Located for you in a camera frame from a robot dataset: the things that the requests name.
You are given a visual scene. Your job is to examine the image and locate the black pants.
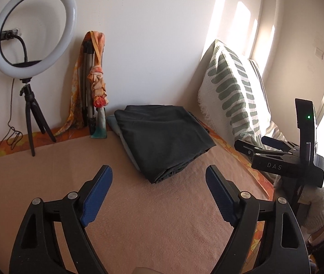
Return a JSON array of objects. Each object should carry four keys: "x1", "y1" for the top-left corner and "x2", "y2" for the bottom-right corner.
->
[{"x1": 114, "y1": 105, "x2": 215, "y2": 184}]

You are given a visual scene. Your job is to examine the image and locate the right white gloved hand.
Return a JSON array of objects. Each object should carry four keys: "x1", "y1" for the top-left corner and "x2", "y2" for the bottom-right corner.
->
[{"x1": 273, "y1": 173, "x2": 324, "y2": 232}]

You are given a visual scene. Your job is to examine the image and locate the orange patterned bedsheet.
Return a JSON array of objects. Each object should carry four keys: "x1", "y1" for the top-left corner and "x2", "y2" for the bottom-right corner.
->
[{"x1": 0, "y1": 119, "x2": 276, "y2": 274}]

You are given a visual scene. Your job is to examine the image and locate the white green patterned pillow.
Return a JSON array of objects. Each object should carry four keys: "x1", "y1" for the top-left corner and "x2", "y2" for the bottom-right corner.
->
[{"x1": 198, "y1": 40, "x2": 287, "y2": 150}]

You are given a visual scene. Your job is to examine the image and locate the black mini tripod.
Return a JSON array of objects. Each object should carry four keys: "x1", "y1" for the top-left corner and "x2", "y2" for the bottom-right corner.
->
[{"x1": 20, "y1": 78, "x2": 56, "y2": 156}]

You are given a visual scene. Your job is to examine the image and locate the ring light black cable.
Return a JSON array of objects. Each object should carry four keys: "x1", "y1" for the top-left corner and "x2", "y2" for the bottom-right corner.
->
[{"x1": 0, "y1": 78, "x2": 24, "y2": 163}]

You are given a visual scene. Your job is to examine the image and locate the white ring light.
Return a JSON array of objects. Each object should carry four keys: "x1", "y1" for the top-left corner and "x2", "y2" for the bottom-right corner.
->
[{"x1": 0, "y1": 0, "x2": 77, "y2": 79}]

